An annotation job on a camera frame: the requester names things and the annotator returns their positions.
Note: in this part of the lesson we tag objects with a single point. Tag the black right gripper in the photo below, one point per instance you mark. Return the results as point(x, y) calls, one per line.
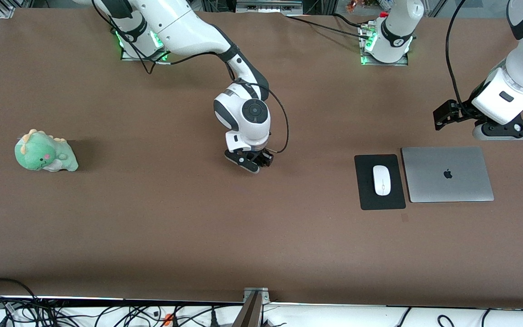
point(262, 156)

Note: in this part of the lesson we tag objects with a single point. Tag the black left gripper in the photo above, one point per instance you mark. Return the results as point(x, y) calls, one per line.
point(463, 110)

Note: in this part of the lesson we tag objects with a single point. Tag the white computer mouse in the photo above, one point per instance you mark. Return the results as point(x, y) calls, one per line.
point(382, 180)

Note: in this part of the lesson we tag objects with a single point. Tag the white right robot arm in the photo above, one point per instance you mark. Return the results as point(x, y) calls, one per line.
point(184, 32)

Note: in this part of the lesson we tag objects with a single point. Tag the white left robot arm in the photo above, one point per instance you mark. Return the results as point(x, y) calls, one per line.
point(395, 27)

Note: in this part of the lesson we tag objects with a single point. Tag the black mouse pad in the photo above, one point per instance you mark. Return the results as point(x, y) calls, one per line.
point(363, 181)

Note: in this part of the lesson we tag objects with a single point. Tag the silver laptop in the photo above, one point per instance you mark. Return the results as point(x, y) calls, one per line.
point(447, 175)

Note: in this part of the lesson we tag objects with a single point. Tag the grey metal box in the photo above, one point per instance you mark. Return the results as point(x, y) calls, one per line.
point(268, 5)

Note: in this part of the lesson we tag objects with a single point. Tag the green dinosaur plush toy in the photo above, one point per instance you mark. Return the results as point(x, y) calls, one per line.
point(39, 154)

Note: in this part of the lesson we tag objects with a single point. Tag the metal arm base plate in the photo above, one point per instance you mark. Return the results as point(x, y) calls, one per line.
point(384, 63)
point(130, 58)

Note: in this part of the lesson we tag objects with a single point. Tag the aluminium post with bracket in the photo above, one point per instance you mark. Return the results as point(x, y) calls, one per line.
point(252, 309)

